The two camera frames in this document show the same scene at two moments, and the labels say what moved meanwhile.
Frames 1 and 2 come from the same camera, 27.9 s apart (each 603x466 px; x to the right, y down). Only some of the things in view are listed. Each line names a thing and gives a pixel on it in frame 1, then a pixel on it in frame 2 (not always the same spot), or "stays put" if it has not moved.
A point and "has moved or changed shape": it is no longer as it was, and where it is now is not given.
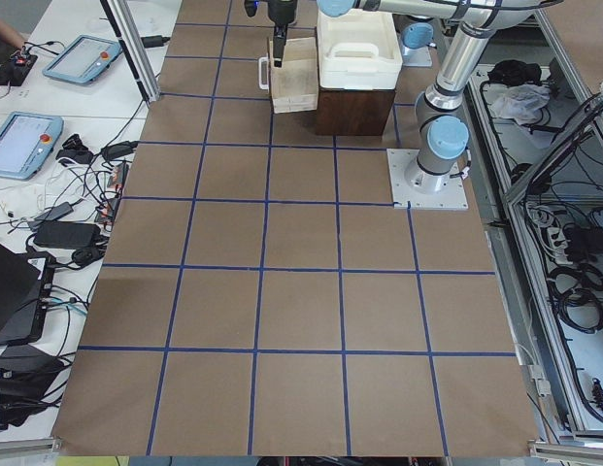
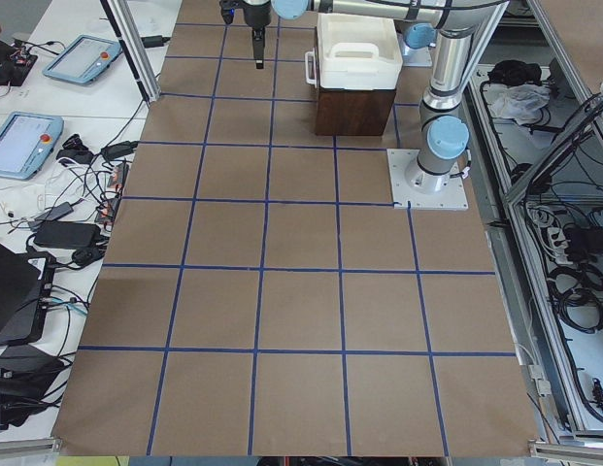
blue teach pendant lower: (23, 143) stays put
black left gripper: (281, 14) to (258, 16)
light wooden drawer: (294, 85) has moved or changed shape
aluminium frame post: (134, 49) stays put
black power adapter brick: (62, 234) stays put
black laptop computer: (19, 286) stays put
